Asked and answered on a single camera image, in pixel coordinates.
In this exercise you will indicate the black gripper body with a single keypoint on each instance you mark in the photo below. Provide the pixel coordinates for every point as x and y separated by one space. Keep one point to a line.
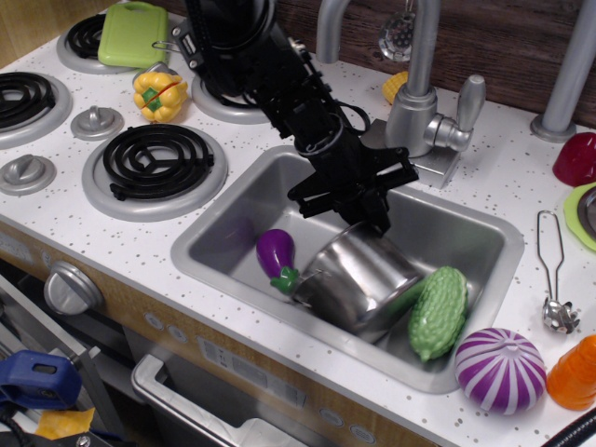
344 169

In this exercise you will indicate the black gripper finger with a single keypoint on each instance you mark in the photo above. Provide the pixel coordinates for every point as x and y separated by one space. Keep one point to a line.
375 209
351 213

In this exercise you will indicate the stainless steel pot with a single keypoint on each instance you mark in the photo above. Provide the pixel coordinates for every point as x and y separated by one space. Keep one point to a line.
359 283

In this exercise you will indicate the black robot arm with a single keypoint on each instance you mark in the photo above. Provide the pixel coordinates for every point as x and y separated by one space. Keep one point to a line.
237 48

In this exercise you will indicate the grey metal sink basin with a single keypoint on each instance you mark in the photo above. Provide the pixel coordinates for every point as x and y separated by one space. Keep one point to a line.
219 249

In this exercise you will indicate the silver toy faucet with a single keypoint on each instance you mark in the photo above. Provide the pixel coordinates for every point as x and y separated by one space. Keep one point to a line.
434 141

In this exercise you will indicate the purple toy eggplant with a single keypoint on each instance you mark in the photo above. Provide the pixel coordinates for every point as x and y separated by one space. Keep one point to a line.
275 254

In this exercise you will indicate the yellow toy corn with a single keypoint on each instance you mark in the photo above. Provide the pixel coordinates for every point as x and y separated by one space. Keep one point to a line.
393 85

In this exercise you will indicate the green toy bitter melon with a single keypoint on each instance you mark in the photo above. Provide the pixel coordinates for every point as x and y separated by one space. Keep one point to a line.
439 313

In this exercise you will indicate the back right stove burner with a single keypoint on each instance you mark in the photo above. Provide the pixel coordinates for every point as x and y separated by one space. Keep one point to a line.
234 111

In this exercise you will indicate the hanging slotted metal spoon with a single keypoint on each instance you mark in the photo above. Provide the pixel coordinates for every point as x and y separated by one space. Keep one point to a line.
395 38

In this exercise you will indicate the front black stove burner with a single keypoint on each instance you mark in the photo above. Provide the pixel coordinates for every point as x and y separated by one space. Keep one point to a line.
153 173

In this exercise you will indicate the black stove burner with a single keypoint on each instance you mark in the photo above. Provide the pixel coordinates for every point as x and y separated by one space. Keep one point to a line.
153 173
32 106

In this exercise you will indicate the grey vertical pole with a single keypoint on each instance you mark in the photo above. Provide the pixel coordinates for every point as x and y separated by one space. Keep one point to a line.
556 123

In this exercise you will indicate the red toy pepper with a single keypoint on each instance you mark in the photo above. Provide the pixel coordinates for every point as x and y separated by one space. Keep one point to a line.
575 164

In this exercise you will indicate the green plate with metal lid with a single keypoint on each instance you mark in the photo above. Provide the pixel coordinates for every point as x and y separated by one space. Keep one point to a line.
579 214

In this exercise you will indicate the yellow toy bell pepper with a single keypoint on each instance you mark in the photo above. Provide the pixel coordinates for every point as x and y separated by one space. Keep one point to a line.
159 96

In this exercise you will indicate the purple striped toy onion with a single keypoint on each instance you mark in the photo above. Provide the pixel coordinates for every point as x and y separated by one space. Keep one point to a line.
500 370

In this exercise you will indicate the metal pasta spoon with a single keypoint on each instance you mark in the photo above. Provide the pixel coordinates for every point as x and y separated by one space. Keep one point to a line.
558 316

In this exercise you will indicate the small steel saucepan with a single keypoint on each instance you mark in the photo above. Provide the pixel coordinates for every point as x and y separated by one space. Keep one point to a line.
166 46

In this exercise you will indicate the silver stove knob middle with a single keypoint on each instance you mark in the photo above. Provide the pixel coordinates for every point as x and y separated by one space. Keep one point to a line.
97 124

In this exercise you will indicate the silver stove knob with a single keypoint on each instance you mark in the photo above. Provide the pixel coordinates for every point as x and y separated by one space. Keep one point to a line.
97 124
26 175

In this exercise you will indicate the green cutting board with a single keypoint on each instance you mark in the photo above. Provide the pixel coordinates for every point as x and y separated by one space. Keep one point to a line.
129 33

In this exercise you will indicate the orange toy carrot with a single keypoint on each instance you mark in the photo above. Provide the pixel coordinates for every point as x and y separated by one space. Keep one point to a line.
571 382

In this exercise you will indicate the silver oven front knob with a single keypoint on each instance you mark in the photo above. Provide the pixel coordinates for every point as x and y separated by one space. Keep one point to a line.
69 291

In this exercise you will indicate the back left stove burner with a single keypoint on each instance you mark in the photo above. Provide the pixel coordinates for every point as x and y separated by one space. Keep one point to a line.
78 48

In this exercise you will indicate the left black stove burner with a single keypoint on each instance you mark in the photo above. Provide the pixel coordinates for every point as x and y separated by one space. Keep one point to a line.
32 106

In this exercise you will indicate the silver stove knob left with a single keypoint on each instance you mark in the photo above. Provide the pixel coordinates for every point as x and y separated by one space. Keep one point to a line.
26 175

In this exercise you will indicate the blue clamp tool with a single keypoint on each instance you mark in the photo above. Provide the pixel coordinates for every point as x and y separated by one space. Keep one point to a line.
39 381

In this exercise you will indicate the yellow tape piece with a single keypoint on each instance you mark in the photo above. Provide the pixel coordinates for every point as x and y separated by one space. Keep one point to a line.
57 424

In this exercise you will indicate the silver oven door handle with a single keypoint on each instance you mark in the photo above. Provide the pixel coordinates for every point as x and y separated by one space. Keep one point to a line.
255 432

